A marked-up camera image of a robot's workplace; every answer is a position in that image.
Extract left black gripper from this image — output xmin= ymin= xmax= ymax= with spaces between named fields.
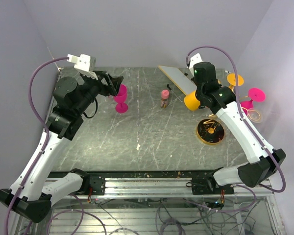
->
xmin=74 ymin=70 xmax=123 ymax=115

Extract pink wine glass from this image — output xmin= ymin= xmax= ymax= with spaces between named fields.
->
xmin=240 ymin=88 xmax=266 ymax=114
xmin=113 ymin=84 xmax=128 ymax=114

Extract orange wine glass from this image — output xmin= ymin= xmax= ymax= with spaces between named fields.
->
xmin=183 ymin=79 xmax=222 ymax=112
xmin=227 ymin=73 xmax=244 ymax=91

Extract clear wine glass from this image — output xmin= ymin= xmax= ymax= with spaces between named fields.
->
xmin=246 ymin=108 xmax=263 ymax=123

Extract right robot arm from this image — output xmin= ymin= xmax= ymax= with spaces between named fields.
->
xmin=189 ymin=62 xmax=286 ymax=194

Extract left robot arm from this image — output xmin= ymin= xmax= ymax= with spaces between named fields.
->
xmin=0 ymin=71 xmax=123 ymax=223

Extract gold wine glass rack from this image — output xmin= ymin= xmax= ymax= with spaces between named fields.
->
xmin=196 ymin=119 xmax=225 ymax=145

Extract small pink capped bottle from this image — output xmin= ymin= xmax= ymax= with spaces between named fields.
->
xmin=160 ymin=90 xmax=170 ymax=108

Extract yellow framed tilted mirror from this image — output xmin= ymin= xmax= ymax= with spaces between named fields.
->
xmin=158 ymin=65 xmax=196 ymax=95

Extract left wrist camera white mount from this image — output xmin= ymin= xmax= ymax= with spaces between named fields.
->
xmin=67 ymin=54 xmax=98 ymax=80

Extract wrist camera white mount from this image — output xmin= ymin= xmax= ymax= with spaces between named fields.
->
xmin=187 ymin=53 xmax=203 ymax=70
xmin=67 ymin=54 xmax=98 ymax=80

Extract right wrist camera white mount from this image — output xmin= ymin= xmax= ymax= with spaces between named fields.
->
xmin=187 ymin=53 xmax=203 ymax=70

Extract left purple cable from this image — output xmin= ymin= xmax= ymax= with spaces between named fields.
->
xmin=4 ymin=56 xmax=70 ymax=235

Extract floor cable bundle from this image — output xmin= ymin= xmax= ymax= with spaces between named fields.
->
xmin=46 ymin=195 xmax=260 ymax=235

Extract aluminium rail frame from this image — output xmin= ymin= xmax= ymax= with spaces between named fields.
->
xmin=39 ymin=171 xmax=272 ymax=199

